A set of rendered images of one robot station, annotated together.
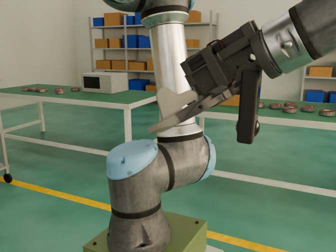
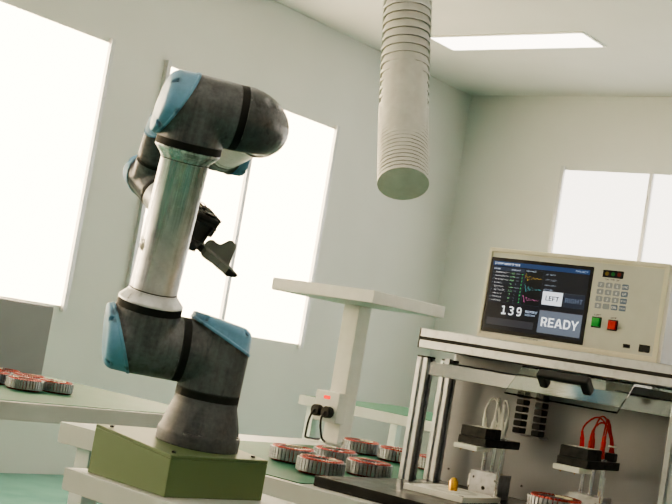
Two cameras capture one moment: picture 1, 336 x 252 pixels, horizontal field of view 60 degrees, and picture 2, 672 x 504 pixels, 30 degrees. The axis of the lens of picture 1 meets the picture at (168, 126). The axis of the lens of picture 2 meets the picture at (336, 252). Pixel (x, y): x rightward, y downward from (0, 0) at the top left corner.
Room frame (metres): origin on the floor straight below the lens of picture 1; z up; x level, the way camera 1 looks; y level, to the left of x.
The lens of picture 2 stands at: (2.77, 0.83, 1.05)
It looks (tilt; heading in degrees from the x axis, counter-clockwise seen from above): 4 degrees up; 195
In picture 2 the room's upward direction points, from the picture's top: 10 degrees clockwise
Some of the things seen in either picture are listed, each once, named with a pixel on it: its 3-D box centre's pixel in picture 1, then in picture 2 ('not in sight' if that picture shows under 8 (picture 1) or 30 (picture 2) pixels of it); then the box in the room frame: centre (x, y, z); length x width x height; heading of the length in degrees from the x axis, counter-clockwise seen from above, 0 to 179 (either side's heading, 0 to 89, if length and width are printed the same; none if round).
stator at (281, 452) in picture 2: not in sight; (292, 454); (-0.16, 0.04, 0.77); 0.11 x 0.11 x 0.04
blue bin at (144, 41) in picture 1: (148, 42); not in sight; (6.98, 0.45, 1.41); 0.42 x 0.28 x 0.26; 157
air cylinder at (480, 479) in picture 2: not in sight; (489, 484); (-0.04, 0.53, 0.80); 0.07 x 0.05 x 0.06; 65
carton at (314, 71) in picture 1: (320, 71); not in sight; (5.48, -2.82, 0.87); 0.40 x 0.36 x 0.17; 155
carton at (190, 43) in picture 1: (187, 43); not in sight; (6.59, -0.42, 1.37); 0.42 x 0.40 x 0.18; 66
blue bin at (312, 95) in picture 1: (314, 96); not in sight; (5.49, -2.78, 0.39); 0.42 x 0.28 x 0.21; 156
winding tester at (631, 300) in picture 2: not in sight; (609, 313); (-0.14, 0.73, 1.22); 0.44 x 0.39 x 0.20; 65
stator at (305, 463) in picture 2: not in sight; (320, 465); (-0.01, 0.15, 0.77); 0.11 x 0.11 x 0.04
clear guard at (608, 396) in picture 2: not in sight; (599, 393); (0.21, 0.74, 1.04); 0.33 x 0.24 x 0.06; 155
